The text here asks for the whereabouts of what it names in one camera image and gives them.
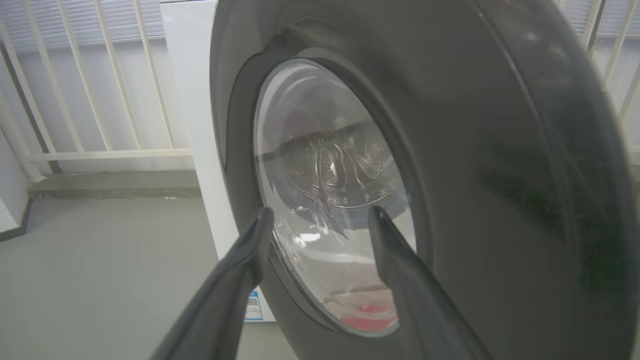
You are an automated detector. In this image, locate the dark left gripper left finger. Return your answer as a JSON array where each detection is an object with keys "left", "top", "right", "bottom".
[{"left": 149, "top": 207, "right": 275, "bottom": 360}]

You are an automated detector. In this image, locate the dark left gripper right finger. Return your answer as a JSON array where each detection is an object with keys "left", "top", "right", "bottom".
[{"left": 368, "top": 204, "right": 494, "bottom": 360}]

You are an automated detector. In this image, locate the red garment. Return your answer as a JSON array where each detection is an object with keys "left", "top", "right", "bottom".
[{"left": 339, "top": 302, "right": 399, "bottom": 332}]

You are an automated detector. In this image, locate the dark round washing machine door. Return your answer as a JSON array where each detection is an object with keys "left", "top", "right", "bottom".
[{"left": 209, "top": 0, "right": 640, "bottom": 360}]

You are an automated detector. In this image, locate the cream laundry basket brown rim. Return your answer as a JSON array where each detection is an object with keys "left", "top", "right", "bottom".
[{"left": 324, "top": 284, "right": 397, "bottom": 321}]

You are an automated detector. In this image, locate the white washing machine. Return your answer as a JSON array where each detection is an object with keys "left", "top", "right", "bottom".
[{"left": 159, "top": 0, "right": 279, "bottom": 324}]

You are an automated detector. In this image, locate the blue energy label sticker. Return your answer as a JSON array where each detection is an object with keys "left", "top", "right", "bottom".
[{"left": 243, "top": 290, "right": 264, "bottom": 322}]

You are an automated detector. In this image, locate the white metal railing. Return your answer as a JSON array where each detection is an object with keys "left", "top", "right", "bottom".
[{"left": 0, "top": 0, "right": 640, "bottom": 184}]

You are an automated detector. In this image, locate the grey metal post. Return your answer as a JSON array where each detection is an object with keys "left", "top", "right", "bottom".
[{"left": 0, "top": 39, "right": 64, "bottom": 175}]

